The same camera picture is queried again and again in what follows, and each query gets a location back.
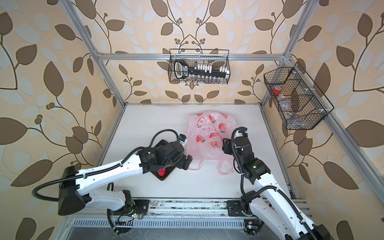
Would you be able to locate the pink plastic bag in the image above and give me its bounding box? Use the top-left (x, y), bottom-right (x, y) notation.
top-left (186, 111), bottom-right (238, 176)

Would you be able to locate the black wire basket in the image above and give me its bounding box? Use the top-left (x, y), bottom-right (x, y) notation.
top-left (168, 48), bottom-right (231, 85)
top-left (264, 63), bottom-right (334, 130)

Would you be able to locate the dark square plate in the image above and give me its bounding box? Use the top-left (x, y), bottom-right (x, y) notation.
top-left (152, 140), bottom-right (175, 181)

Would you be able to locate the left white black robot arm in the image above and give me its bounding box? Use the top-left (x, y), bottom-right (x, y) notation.
top-left (32, 134), bottom-right (193, 216)

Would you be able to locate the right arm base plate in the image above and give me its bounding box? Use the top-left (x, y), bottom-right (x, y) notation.
top-left (226, 200), bottom-right (254, 217)

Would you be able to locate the aluminium front rail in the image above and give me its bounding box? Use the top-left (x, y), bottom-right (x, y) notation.
top-left (64, 197), bottom-right (314, 220)

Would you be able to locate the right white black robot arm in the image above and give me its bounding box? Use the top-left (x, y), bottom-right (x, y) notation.
top-left (222, 127), bottom-right (331, 240)

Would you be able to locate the back black wire basket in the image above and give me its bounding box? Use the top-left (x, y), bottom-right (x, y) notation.
top-left (168, 48), bottom-right (231, 85)

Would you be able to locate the red capped item in basket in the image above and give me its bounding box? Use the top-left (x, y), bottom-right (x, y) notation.
top-left (272, 86), bottom-right (283, 96)

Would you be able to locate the red fake strawberry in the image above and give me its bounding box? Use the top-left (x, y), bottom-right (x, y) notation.
top-left (158, 168), bottom-right (167, 177)

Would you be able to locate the black tool set in basket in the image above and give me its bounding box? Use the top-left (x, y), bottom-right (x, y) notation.
top-left (173, 60), bottom-right (231, 82)

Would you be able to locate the right black wire basket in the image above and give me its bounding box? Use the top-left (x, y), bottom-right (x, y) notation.
top-left (264, 63), bottom-right (334, 130)

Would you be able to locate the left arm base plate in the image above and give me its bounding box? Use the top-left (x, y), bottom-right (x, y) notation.
top-left (111, 198), bottom-right (150, 217)

